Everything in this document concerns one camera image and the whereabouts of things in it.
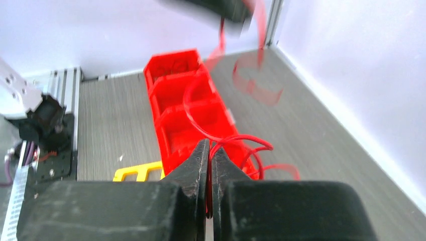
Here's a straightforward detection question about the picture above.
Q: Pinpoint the yellow triangular plastic frame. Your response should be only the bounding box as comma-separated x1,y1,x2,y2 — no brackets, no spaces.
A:
113,161,165,182

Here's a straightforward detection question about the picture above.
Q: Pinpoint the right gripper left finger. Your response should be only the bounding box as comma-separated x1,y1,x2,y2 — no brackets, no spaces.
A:
17,139,209,240

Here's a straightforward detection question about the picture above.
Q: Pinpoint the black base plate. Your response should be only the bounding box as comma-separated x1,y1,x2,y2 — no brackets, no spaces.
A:
35,113,78,183

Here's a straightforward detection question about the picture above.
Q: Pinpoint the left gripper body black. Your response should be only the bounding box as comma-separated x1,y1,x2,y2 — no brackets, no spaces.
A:
160,0,255,35

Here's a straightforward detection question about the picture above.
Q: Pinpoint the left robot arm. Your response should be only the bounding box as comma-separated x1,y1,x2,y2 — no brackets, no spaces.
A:
1,1,265,151

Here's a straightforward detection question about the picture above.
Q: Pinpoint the aluminium front rail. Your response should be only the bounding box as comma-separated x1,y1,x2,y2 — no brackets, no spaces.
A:
0,66,84,241

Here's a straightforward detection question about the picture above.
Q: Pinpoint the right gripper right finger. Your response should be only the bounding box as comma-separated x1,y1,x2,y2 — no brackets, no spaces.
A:
211,149,377,240

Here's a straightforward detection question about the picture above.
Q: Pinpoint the red four-compartment bin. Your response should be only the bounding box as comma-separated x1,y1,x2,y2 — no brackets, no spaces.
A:
144,49,239,175

